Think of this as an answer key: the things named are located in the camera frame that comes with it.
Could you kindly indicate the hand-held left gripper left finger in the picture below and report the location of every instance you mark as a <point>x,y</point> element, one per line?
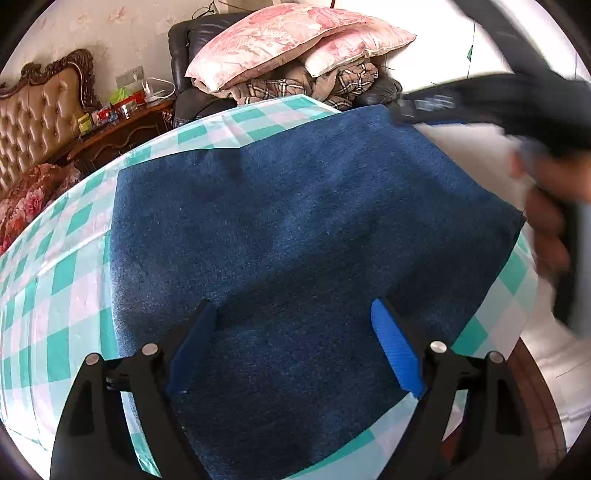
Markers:
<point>194,341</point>

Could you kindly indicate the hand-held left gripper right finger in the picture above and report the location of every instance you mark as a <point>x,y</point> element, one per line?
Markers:
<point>397,346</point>

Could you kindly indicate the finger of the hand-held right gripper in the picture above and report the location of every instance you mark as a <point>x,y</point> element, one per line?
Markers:
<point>448,104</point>

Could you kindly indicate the blue pants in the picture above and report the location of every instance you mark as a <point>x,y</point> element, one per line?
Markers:
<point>300,230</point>

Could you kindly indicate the person's right hand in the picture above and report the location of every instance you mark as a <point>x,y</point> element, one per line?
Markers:
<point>547,226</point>

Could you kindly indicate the small pink floral pillow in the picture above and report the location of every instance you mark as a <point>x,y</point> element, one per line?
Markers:
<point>360,46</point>

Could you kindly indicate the green white checkered tablecloth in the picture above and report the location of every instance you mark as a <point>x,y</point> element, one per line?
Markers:
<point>55,286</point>

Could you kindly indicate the plaid quilt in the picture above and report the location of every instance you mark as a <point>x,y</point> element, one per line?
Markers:
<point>286,85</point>

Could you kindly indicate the large pink floral pillow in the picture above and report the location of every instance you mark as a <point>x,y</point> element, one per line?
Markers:
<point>268,41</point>

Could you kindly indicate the red floral blanket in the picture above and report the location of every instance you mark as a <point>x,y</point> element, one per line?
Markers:
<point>32,194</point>

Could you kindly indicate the dark wooden nightstand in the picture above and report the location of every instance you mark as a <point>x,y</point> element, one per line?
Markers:
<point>124,131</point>

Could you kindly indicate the red snack packets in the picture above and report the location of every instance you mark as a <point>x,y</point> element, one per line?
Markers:
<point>111,113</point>

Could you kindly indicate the yellow green jar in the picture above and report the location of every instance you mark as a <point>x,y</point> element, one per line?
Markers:
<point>85,122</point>

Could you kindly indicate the green plastic bag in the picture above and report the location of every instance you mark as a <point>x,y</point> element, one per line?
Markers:
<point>121,95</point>

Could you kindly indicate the tufted beige headboard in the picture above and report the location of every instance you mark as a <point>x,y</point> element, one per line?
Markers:
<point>37,124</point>

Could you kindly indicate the black leather armchair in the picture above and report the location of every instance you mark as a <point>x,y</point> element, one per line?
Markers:
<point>180,55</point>

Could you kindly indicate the grey wall outlet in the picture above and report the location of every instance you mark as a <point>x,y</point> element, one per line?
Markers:
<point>129,76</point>

